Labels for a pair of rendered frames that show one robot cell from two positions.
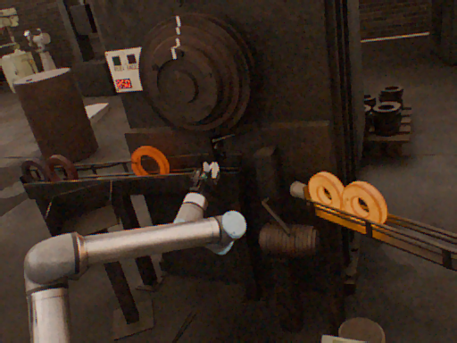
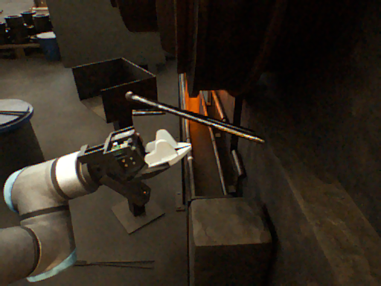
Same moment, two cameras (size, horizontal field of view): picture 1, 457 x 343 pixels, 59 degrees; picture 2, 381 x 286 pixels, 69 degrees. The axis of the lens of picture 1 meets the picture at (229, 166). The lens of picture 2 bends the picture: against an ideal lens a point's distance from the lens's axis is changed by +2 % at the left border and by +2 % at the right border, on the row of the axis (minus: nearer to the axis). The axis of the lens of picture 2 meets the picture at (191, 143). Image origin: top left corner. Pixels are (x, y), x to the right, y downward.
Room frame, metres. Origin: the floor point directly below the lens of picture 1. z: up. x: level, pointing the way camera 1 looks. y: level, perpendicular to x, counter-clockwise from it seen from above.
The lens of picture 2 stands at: (1.32, -0.33, 1.08)
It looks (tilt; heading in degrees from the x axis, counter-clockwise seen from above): 35 degrees down; 61
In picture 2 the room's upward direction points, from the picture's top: straight up
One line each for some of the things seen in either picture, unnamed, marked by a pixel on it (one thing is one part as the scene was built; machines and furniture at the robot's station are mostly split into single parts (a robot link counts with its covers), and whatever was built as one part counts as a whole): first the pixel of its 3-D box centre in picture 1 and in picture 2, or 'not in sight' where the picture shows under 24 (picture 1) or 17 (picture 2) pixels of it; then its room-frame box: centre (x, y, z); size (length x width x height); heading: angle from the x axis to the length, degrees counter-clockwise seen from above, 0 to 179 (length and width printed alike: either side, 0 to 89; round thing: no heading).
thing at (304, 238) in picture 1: (294, 279); not in sight; (1.30, -0.17, 0.27); 0.22 x 0.13 x 0.53; 64
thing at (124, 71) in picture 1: (136, 70); not in sight; (1.81, 0.32, 1.15); 0.26 x 0.02 x 0.18; 64
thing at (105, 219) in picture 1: (106, 264); (126, 151); (1.54, 0.65, 0.36); 0.26 x 0.20 x 0.72; 99
